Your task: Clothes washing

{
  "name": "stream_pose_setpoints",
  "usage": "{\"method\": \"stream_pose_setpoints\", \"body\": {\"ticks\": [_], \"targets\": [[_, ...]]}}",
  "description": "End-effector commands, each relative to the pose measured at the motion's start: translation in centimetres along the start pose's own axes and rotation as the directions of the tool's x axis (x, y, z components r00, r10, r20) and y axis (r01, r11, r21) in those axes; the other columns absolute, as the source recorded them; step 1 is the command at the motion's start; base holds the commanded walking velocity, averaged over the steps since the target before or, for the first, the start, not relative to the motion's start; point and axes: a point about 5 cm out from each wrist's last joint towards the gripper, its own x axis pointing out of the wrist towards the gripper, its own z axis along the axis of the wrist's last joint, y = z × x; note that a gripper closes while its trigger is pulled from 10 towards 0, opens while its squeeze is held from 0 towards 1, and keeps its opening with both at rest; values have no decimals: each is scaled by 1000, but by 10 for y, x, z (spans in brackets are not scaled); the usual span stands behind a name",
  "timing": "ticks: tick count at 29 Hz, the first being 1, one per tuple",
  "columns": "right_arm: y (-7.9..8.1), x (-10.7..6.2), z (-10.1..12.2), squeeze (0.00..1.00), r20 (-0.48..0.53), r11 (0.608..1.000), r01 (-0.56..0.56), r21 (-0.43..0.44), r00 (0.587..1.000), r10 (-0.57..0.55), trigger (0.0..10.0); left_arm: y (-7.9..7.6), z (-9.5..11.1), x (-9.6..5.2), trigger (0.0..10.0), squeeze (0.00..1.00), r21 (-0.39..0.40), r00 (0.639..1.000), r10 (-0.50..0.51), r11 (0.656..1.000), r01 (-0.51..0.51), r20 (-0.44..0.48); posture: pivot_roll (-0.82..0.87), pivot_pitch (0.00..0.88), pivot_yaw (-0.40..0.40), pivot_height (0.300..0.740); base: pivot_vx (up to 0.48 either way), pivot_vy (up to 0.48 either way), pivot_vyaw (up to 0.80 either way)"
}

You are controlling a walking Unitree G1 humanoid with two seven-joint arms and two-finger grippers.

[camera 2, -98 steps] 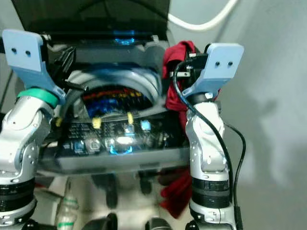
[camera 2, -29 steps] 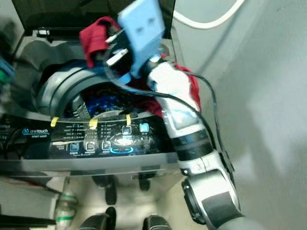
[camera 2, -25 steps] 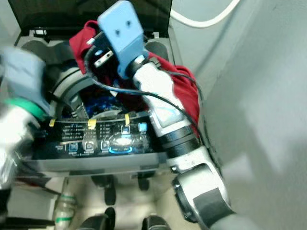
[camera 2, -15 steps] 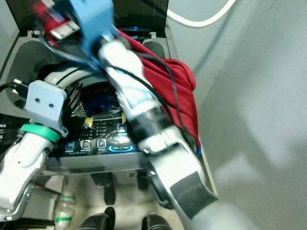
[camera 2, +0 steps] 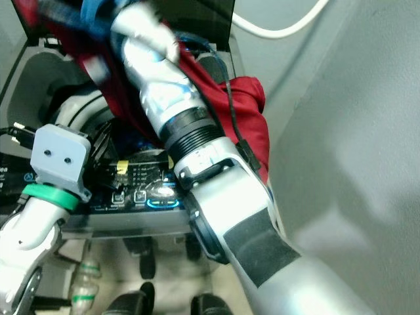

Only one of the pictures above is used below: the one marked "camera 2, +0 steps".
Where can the red knit garment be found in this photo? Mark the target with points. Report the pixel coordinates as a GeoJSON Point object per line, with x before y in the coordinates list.
{"type": "Point", "coordinates": [243, 111]}

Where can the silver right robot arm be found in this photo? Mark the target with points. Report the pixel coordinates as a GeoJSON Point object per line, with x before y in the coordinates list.
{"type": "Point", "coordinates": [157, 72]}

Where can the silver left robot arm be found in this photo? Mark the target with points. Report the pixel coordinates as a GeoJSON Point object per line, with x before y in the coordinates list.
{"type": "Point", "coordinates": [26, 243]}

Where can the clear bottle green label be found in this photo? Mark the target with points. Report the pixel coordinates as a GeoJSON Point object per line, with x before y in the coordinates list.
{"type": "Point", "coordinates": [88, 272]}
{"type": "Point", "coordinates": [82, 298]}

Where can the black right robot foot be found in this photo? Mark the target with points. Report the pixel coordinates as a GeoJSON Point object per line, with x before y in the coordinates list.
{"type": "Point", "coordinates": [213, 306]}

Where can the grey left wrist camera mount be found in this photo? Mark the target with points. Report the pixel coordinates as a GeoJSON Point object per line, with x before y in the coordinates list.
{"type": "Point", "coordinates": [62, 154]}

